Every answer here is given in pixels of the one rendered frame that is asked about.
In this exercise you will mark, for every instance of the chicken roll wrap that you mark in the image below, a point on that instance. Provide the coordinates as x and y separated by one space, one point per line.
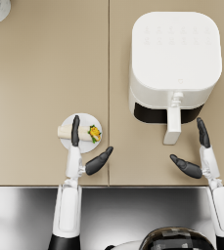
84 133

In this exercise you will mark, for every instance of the round white plate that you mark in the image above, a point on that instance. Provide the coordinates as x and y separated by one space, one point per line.
87 125

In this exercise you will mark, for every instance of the robot body dark round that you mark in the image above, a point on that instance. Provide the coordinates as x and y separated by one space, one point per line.
177 240

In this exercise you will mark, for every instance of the white air fryer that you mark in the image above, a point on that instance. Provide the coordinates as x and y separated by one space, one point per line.
175 62

